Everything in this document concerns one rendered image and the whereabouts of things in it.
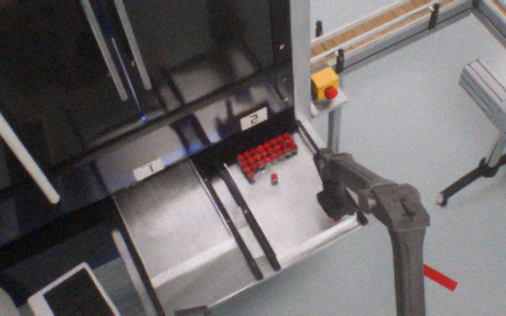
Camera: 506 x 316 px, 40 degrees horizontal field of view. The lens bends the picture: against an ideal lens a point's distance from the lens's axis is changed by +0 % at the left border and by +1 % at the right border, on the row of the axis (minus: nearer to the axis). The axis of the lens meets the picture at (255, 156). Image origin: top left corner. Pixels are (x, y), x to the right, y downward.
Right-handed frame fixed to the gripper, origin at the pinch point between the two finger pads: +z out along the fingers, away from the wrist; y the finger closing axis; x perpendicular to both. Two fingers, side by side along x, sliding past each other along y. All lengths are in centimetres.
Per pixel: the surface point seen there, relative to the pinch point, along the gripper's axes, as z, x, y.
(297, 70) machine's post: -29.1, -8.4, 31.5
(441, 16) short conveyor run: -8, -69, 46
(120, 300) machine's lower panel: 57, 69, 49
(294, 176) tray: 0.5, 2.4, 21.0
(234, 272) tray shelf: 4.2, 32.1, 3.3
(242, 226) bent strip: 1.4, 23.7, 14.1
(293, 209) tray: 2.3, 8.1, 11.8
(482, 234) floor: 91, -73, 18
